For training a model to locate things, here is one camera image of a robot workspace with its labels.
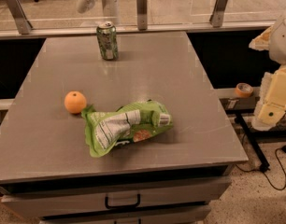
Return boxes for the right metal railing bracket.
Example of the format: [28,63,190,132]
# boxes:
[209,0,228,28]

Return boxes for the lower grey drawer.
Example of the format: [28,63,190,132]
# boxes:
[39,205,210,224]

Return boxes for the orange tape roll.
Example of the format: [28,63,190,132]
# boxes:
[235,83,253,98]

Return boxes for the left metal railing bracket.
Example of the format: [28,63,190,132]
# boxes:
[5,0,33,35]

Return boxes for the grey drawer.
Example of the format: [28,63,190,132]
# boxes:
[39,205,210,224]
[2,176,231,217]

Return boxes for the metal railing bracket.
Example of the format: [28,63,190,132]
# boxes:
[209,0,228,28]
[5,0,33,35]
[136,0,148,31]

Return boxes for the upper grey drawer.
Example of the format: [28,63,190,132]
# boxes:
[2,176,231,217]

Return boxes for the black floor cable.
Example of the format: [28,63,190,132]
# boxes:
[236,147,286,191]

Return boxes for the middle metal railing bracket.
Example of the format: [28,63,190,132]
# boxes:
[136,0,148,31]

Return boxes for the green soda can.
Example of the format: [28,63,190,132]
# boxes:
[96,21,118,61]

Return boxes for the orange fruit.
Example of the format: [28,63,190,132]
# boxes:
[64,91,87,114]

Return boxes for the black table leg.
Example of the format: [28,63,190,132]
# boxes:
[235,113,270,173]

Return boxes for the green rice chip bag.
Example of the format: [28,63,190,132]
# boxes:
[81,100,173,158]

